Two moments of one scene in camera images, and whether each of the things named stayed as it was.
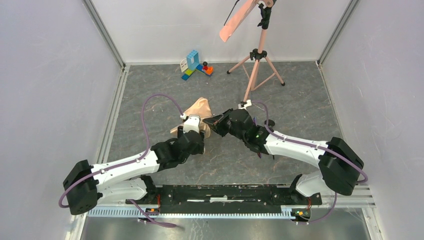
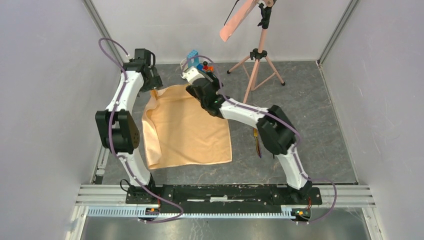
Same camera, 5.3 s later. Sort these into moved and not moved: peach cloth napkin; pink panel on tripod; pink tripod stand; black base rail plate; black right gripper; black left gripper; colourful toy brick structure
Moved: peach cloth napkin; black right gripper; black left gripper
Not moved: black base rail plate; colourful toy brick structure; pink tripod stand; pink panel on tripod
